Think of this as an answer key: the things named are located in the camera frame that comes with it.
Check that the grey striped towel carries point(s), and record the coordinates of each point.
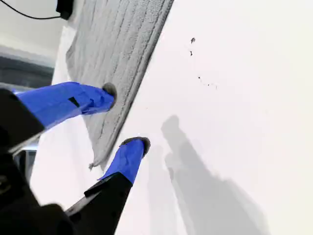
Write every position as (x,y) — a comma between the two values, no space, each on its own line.
(117,49)

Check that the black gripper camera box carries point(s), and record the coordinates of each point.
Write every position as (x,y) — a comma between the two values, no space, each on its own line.
(64,8)

